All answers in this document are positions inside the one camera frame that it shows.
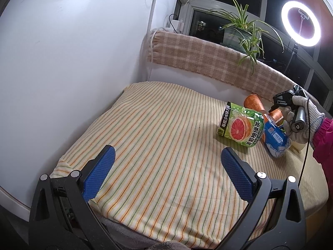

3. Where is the large orange paper cup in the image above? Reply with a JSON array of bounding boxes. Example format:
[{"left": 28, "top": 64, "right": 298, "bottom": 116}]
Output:
[{"left": 269, "top": 108, "right": 284, "bottom": 126}]

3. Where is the pink sleeved right forearm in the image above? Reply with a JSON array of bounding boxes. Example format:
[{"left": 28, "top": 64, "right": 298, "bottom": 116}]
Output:
[{"left": 313, "top": 118, "right": 333, "bottom": 195}]

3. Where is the small orange paper cup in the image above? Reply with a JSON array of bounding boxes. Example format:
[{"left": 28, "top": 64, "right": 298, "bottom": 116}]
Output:
[{"left": 244, "top": 94, "right": 266, "bottom": 114}]

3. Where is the grapefruit label clear cup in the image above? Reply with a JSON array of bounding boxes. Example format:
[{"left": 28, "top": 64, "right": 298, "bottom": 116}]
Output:
[{"left": 217, "top": 102, "right": 264, "bottom": 147}]

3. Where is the white knit gloved right hand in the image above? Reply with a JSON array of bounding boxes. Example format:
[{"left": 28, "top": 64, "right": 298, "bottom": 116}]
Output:
[{"left": 282, "top": 95, "right": 325, "bottom": 144}]

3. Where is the blue label plastic bottle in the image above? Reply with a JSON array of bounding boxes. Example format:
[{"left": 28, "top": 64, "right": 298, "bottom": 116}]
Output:
[{"left": 262, "top": 114, "right": 291, "bottom": 158}]

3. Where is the striped yellow towel cover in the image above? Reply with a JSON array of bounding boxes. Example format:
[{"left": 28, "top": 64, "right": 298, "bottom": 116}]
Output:
[{"left": 52, "top": 82, "right": 328, "bottom": 248}]

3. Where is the potted spider plant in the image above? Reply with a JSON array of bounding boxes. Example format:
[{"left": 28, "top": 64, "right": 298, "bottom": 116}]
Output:
[{"left": 210, "top": 0, "right": 285, "bottom": 72}]

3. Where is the brown plaid blanket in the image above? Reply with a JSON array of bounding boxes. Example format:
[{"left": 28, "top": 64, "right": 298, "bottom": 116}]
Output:
[{"left": 147, "top": 29, "right": 319, "bottom": 105}]

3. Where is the white power strip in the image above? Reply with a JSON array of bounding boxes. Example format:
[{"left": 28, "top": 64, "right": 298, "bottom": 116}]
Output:
[{"left": 170, "top": 19, "right": 184, "bottom": 32}]

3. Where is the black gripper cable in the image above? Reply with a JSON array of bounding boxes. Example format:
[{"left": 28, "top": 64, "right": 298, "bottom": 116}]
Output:
[{"left": 297, "top": 93, "right": 312, "bottom": 185}]

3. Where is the ring light tripod stand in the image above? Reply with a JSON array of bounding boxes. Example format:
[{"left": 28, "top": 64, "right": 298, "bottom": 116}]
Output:
[{"left": 283, "top": 9, "right": 309, "bottom": 75}]

